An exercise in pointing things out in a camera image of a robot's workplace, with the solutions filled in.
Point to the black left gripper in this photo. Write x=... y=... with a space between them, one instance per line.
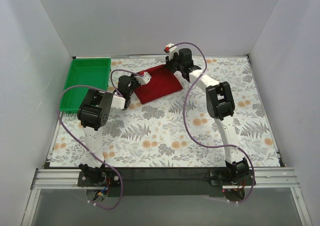
x=135 y=79

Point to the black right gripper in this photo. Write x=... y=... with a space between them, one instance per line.
x=171 y=62

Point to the red t shirt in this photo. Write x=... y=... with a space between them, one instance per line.
x=162 y=83

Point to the green plastic tray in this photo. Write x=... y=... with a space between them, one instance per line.
x=84 y=71

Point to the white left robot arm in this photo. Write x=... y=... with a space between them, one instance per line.
x=93 y=114

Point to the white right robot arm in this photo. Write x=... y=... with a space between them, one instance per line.
x=220 y=106

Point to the floral patterned table mat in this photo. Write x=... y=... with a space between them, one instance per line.
x=154 y=134

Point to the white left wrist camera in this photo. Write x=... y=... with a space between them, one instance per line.
x=143 y=77

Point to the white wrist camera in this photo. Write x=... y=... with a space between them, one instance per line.
x=143 y=77
x=170 y=49

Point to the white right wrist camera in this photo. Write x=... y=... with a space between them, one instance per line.
x=170 y=49

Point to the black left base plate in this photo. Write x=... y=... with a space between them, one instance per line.
x=98 y=180

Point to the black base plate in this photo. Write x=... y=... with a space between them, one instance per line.
x=220 y=177
x=98 y=180

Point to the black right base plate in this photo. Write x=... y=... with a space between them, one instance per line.
x=220 y=177

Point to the aluminium frame rail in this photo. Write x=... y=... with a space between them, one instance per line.
x=167 y=197

